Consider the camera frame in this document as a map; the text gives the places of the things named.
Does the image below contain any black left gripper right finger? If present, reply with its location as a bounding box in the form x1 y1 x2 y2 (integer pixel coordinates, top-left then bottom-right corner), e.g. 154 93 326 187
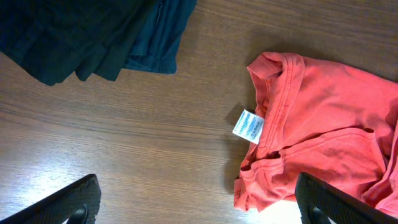
295 172 397 224

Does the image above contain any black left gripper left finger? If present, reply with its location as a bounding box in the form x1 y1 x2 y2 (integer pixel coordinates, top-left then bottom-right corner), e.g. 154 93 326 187
1 174 101 224

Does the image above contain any red soccer t-shirt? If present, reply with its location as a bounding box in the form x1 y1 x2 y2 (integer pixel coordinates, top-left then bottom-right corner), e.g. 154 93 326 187
234 52 397 216

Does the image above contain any folded black garment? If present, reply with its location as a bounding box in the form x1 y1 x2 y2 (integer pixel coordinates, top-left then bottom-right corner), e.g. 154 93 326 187
1 0 155 86

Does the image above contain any folded navy blue garment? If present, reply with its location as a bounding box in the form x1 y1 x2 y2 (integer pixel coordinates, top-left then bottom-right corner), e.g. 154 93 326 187
124 0 197 74

